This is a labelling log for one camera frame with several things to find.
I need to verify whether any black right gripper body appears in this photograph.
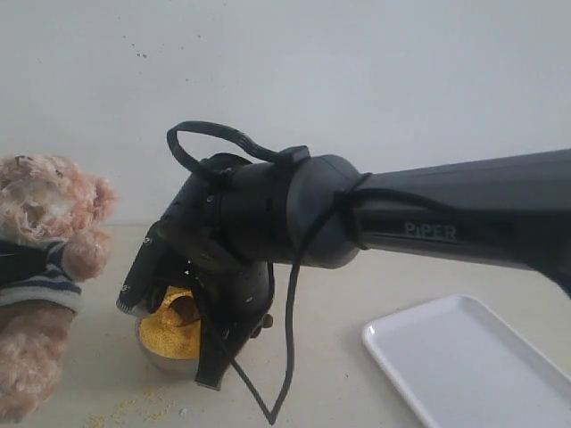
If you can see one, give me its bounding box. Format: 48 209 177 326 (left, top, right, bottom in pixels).
158 217 273 352

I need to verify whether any dark wooden spoon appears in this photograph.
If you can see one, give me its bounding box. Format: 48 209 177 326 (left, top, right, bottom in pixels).
170 295 201 327

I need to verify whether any brown teddy bear striped shirt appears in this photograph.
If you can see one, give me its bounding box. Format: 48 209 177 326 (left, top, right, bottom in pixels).
1 154 117 423

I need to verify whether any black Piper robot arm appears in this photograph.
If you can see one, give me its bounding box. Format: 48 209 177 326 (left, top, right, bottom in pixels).
1 151 570 402

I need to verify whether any steel bowl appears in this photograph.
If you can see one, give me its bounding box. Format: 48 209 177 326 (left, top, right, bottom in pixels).
135 318 199 381

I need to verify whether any yellow millet grain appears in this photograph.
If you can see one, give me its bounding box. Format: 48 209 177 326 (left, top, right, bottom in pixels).
137 287 201 359

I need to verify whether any white rectangular plastic tray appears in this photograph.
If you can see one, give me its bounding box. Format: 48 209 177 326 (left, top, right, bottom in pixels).
361 294 570 428

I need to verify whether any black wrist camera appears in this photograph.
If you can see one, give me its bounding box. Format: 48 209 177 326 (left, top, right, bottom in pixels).
116 221 170 318

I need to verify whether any black cable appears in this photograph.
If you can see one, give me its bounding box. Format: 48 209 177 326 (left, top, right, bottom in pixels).
166 119 571 428

